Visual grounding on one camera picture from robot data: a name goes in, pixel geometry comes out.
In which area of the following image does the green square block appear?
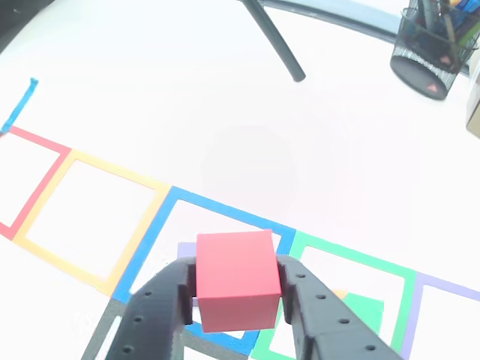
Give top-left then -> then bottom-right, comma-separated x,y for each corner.
343,292 -> 386,337

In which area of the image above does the large purple square block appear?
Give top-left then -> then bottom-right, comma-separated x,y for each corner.
176,241 -> 200,307

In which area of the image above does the small red cube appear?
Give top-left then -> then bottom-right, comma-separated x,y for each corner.
195,229 -> 283,334

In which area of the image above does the blue tape strip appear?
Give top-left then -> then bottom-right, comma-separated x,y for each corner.
0,77 -> 40,135

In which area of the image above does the brown cardboard box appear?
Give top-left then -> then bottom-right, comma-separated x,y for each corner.
464,55 -> 480,140

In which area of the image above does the dark grey rod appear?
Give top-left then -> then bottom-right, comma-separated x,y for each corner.
241,0 -> 307,83

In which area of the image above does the black mesh object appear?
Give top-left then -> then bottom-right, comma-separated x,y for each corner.
388,0 -> 480,101

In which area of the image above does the pale blue sheet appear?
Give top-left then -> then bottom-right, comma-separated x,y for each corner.
264,0 -> 410,42

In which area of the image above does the green pen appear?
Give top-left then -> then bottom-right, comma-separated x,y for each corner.
459,22 -> 480,52

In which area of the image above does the grey pen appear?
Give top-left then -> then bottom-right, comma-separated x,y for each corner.
438,0 -> 461,57

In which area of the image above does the blue pen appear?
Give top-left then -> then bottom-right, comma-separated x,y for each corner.
449,0 -> 480,29

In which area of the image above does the black square frame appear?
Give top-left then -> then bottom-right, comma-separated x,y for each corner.
80,298 -> 251,360

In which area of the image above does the green square frame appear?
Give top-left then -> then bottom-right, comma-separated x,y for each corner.
250,231 -> 419,360

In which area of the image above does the blue square frame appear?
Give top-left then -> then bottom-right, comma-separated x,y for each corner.
111,185 -> 297,356

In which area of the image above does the purple square frame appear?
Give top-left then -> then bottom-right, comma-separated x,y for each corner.
399,271 -> 480,360

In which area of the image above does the orange square frame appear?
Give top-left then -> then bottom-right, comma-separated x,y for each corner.
11,148 -> 173,298

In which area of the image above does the red square frame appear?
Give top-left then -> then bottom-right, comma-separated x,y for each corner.
0,125 -> 73,242

